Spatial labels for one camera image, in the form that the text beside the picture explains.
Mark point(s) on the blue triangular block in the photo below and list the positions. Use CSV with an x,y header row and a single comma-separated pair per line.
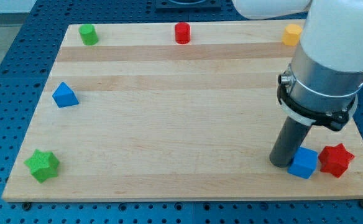
x,y
64,96

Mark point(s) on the red star block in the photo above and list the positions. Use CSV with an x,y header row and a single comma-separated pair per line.
x,y
335,160

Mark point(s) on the green cylinder block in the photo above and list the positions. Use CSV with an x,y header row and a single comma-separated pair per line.
x,y
88,34

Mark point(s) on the yellow hexagon block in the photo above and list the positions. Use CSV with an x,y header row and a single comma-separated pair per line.
x,y
291,34

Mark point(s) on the light wooden board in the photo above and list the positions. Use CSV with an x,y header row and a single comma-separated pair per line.
x,y
160,121

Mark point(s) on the blue cube block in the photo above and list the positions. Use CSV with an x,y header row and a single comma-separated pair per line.
x,y
304,163

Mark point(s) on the green star block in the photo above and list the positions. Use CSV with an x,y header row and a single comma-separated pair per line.
x,y
42,165

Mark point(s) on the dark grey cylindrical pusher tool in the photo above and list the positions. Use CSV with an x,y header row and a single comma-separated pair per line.
x,y
290,138

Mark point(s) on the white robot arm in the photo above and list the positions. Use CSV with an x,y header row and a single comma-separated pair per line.
x,y
321,82

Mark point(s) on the red cylinder block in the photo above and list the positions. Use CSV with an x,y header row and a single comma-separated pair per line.
x,y
182,33

